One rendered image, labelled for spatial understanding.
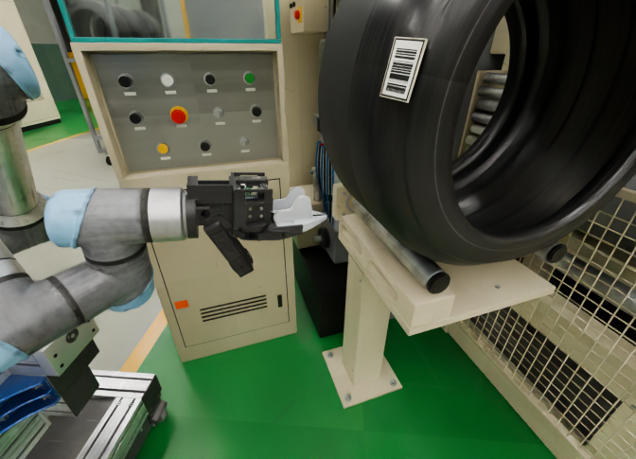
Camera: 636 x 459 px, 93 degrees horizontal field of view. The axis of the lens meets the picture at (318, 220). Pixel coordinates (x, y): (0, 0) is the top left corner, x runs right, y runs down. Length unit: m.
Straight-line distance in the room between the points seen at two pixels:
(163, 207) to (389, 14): 0.35
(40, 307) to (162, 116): 0.74
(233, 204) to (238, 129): 0.68
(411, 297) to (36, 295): 0.54
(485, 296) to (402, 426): 0.82
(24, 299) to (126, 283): 0.10
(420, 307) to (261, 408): 0.99
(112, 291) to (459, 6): 0.53
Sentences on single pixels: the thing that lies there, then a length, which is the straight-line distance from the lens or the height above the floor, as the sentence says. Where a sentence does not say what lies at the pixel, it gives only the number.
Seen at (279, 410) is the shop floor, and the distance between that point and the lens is 1.43.
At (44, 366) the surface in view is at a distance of 0.99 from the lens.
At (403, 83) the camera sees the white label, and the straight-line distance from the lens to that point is 0.36.
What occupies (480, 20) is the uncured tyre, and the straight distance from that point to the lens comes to 0.40.
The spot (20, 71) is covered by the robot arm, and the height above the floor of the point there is 1.22.
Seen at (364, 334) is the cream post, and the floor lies 0.32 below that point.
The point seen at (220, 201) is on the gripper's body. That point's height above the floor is 1.07.
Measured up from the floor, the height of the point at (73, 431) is 0.21.
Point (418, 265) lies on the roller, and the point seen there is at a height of 0.91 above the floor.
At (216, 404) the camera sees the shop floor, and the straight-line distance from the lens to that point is 1.49.
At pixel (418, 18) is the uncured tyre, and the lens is 0.39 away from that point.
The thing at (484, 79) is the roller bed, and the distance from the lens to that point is 1.12.
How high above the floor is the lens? 1.25
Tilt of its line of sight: 30 degrees down
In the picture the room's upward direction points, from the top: straight up
